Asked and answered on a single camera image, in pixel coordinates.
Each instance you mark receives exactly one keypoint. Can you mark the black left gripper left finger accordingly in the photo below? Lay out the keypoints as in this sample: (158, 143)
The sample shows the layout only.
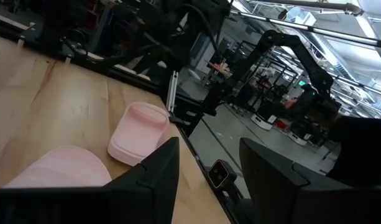
(146, 199)

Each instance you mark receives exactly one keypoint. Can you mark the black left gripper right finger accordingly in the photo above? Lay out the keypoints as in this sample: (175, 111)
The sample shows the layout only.
(277, 193)

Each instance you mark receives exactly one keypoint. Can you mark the pink rubber slide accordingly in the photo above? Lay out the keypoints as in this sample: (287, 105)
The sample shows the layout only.
(137, 133)
(62, 168)

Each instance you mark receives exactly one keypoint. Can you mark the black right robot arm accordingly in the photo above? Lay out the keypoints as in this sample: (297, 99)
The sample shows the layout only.
(146, 28)

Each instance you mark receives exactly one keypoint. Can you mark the black background robot arm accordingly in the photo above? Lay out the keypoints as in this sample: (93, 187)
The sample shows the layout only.
(305, 54)

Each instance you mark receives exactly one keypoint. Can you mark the white machine base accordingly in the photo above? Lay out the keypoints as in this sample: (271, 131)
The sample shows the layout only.
(299, 139)
(263, 123)

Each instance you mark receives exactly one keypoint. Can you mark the small black table camera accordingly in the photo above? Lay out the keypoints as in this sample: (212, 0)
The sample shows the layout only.
(221, 174)

